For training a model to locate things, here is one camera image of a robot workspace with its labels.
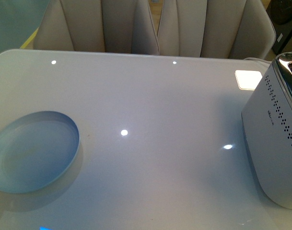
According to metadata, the white toaster power cable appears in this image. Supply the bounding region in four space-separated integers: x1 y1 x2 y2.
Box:
243 57 274 64

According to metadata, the dark grey washing machine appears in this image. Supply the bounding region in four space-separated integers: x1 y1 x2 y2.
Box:
266 0 292 54

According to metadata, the light blue plate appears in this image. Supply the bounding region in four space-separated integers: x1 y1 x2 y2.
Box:
0 111 80 194

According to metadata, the white chrome two-slot toaster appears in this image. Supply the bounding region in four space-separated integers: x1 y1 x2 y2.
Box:
241 52 292 209

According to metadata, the beige chair left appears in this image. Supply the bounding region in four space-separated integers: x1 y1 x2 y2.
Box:
33 0 160 55

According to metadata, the beige chair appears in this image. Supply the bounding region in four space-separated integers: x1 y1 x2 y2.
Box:
33 0 160 55
158 0 276 59

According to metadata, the beige chair right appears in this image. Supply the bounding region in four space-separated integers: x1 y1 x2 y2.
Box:
158 0 276 59

